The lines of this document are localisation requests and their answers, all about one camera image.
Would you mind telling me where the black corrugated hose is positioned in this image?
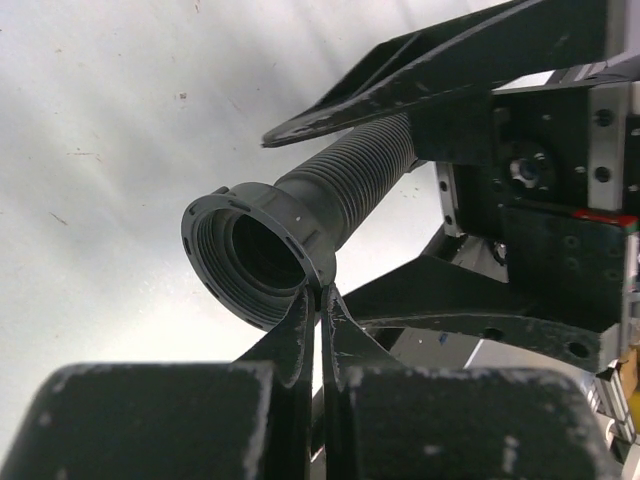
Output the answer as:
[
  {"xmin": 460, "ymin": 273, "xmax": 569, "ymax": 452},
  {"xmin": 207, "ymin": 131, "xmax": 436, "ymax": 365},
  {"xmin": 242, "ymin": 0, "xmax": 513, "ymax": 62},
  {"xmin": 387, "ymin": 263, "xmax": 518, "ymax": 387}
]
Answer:
[{"xmin": 180, "ymin": 112, "xmax": 426, "ymax": 331}]

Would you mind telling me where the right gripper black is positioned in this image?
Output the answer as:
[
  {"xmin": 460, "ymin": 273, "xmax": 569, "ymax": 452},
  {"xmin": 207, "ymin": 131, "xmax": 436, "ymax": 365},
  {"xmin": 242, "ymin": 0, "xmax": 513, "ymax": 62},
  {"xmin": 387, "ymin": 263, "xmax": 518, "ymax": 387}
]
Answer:
[{"xmin": 344, "ymin": 79, "xmax": 639, "ymax": 373}]

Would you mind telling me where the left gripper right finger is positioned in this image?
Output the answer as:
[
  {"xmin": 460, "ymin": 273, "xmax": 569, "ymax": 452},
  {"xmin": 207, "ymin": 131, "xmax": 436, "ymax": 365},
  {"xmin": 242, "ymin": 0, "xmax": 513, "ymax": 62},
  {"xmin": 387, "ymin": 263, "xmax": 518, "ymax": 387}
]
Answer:
[{"xmin": 320, "ymin": 286, "xmax": 621, "ymax": 479}]

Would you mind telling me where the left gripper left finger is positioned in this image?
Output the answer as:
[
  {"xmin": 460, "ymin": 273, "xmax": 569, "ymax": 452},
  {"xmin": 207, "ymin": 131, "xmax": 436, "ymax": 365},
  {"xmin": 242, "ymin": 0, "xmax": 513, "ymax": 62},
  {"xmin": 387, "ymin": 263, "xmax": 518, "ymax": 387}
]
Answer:
[{"xmin": 14, "ymin": 288, "xmax": 315, "ymax": 479}]

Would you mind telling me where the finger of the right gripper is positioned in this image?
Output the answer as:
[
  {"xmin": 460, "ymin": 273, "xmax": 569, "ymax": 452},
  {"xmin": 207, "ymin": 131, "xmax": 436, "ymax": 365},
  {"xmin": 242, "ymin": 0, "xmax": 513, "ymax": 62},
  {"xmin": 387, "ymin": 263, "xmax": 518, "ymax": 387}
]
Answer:
[{"xmin": 262, "ymin": 1, "xmax": 608, "ymax": 148}]

